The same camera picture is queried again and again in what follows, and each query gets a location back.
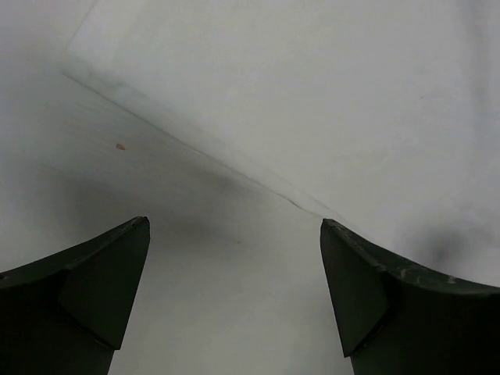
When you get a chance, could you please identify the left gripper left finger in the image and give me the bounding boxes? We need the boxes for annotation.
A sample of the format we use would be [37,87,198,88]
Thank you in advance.
[1,216,150,374]

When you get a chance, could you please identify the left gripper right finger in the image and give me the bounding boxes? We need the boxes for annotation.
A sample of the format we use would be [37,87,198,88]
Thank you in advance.
[320,219,499,374]

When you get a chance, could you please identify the plain white t shirt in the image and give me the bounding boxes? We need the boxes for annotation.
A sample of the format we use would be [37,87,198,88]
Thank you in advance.
[66,1,499,285]

